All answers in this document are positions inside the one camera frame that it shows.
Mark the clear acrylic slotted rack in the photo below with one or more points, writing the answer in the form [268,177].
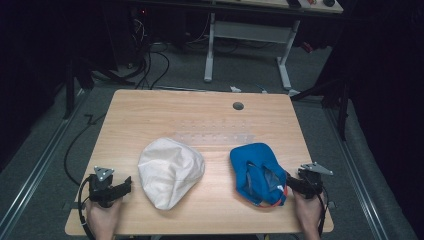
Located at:
[216,137]

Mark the small white floor scrap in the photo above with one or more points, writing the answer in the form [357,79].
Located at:
[235,89]

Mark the aluminium floor rail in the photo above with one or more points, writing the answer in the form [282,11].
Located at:
[356,173]
[36,166]

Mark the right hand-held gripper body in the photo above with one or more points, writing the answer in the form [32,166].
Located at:
[310,183]

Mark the person's right hand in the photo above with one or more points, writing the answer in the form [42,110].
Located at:
[310,213]

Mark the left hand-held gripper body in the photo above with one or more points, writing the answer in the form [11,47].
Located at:
[100,190]

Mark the white cloth bag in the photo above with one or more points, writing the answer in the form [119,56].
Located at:
[168,170]

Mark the white metal table frame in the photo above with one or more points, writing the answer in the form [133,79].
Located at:
[250,31]

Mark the black metal stand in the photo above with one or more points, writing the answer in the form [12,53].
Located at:
[75,80]
[340,96]

